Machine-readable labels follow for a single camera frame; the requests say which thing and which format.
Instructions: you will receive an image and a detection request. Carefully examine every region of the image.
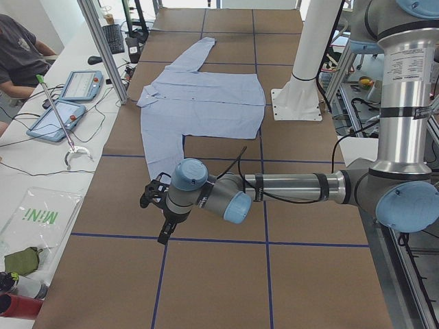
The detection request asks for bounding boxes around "clear plastic MiNi bag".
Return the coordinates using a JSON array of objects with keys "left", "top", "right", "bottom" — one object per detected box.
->
[{"left": 1, "top": 187, "right": 83, "bottom": 267}]

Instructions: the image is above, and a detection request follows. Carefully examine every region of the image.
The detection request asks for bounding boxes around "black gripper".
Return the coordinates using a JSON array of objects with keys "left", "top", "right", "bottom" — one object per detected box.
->
[{"left": 157, "top": 206, "right": 189, "bottom": 244}]

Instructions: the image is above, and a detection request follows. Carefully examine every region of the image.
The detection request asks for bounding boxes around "light blue striped shirt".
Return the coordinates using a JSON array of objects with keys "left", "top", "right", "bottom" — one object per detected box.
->
[{"left": 137, "top": 37, "right": 265, "bottom": 178}]

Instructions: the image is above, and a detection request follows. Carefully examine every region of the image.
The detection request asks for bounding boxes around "black power adapter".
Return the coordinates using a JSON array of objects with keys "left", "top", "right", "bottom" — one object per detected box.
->
[{"left": 125, "top": 37, "right": 141, "bottom": 64}]

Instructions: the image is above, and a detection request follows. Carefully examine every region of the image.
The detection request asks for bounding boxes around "lower blue teach pendant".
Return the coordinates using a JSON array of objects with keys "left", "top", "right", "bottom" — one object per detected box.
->
[{"left": 26, "top": 100, "right": 86, "bottom": 142}]

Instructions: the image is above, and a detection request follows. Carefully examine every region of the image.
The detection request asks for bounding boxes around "grey water bottle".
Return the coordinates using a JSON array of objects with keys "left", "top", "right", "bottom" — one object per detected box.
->
[{"left": 1, "top": 271, "right": 48, "bottom": 300}]

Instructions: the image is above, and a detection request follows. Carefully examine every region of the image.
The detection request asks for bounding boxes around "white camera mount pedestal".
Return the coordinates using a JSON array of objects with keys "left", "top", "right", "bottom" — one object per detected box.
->
[{"left": 271, "top": 0, "right": 344, "bottom": 121}]

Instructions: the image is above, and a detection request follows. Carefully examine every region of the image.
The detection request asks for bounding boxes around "black computer mouse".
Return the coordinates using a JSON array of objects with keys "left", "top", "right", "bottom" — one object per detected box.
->
[{"left": 87, "top": 56, "right": 102, "bottom": 65}]

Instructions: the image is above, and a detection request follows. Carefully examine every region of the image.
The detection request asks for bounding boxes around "black keyboard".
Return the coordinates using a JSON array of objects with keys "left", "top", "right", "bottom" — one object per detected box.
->
[{"left": 102, "top": 24, "right": 125, "bottom": 54}]

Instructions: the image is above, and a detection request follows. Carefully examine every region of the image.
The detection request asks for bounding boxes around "reacher grabber tool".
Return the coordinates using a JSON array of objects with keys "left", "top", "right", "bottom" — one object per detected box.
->
[{"left": 36, "top": 75, "right": 93, "bottom": 171}]

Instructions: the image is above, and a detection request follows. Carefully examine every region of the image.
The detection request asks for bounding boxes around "seated person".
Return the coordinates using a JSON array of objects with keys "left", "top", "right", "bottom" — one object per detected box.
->
[{"left": 1, "top": 14, "right": 56, "bottom": 99}]

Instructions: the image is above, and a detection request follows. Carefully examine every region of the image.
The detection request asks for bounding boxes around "iced coffee cup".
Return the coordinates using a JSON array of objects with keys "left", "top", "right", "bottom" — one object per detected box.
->
[{"left": 104, "top": 12, "right": 115, "bottom": 25}]

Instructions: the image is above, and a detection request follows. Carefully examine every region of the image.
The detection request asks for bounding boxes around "aluminium frame post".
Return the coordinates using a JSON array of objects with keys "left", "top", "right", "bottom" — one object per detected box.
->
[{"left": 77, "top": 0, "right": 128, "bottom": 105}]

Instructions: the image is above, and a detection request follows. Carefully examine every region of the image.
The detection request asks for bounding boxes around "red bottle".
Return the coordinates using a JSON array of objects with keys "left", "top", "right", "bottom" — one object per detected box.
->
[{"left": 1, "top": 294, "right": 43, "bottom": 320}]

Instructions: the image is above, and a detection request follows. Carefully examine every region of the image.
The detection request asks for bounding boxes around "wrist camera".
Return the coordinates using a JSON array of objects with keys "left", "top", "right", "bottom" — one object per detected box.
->
[{"left": 139, "top": 172, "right": 171, "bottom": 210}]

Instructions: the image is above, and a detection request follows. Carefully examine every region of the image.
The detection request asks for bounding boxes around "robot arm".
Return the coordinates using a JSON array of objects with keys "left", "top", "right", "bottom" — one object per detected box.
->
[{"left": 145, "top": 1, "right": 438, "bottom": 244}]

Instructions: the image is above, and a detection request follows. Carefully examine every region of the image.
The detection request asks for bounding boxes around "green cloth pouch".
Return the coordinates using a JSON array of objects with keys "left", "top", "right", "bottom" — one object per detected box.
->
[{"left": 4, "top": 247, "right": 43, "bottom": 276}]

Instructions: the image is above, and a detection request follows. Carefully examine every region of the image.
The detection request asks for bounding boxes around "blue teach pendant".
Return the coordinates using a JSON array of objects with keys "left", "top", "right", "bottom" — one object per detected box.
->
[
  {"left": 59, "top": 70, "right": 103, "bottom": 102},
  {"left": 26, "top": 100, "right": 86, "bottom": 142}
]

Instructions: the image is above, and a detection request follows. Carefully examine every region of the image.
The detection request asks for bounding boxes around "upper blue teach pendant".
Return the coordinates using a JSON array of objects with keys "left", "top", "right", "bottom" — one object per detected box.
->
[{"left": 59, "top": 70, "right": 103, "bottom": 102}]

